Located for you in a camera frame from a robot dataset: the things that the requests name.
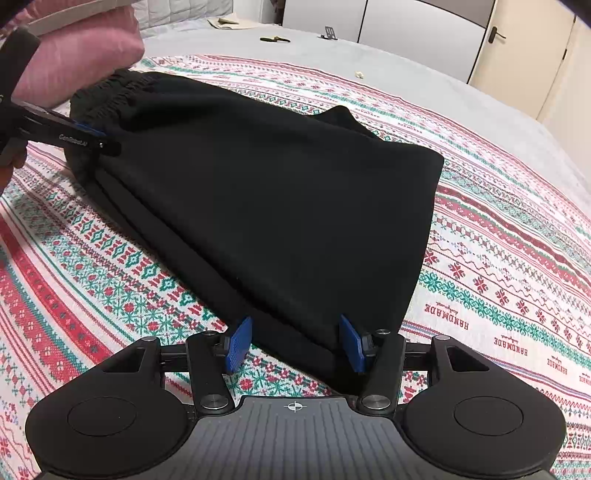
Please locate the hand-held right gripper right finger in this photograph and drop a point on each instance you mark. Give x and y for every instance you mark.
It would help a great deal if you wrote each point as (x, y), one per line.
(353, 345)

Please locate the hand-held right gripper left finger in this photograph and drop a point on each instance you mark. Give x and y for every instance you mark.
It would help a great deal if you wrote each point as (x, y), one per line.
(238, 344)

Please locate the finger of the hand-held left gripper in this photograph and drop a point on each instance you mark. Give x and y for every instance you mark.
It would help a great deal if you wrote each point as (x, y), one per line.
(78, 142)
(81, 125)

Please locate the black pants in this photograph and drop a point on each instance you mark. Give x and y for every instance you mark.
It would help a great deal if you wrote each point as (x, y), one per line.
(277, 184)

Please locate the person's left hand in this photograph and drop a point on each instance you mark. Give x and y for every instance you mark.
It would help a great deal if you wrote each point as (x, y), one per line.
(9, 173)

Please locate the pink pillow with grey edge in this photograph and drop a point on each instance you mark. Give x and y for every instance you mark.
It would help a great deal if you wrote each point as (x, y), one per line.
(74, 17)

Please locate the grey quilted cover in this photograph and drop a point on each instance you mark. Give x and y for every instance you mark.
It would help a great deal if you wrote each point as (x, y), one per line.
(184, 11)

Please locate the red green patterned blanket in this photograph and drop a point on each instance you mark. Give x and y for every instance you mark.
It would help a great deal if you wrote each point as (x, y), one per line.
(485, 240)

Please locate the beige cloth piece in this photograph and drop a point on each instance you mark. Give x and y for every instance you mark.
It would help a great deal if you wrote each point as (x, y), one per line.
(233, 22)

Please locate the small dark olive item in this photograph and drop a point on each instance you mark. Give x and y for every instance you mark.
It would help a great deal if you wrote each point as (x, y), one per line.
(274, 39)

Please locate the dark phone stand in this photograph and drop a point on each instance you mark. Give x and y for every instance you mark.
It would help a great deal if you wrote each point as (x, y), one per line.
(328, 33)

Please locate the white and grey wardrobe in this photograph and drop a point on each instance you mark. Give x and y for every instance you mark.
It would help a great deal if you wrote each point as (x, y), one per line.
(392, 18)

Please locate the cream door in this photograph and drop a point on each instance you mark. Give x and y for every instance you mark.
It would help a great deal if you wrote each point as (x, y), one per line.
(526, 60)

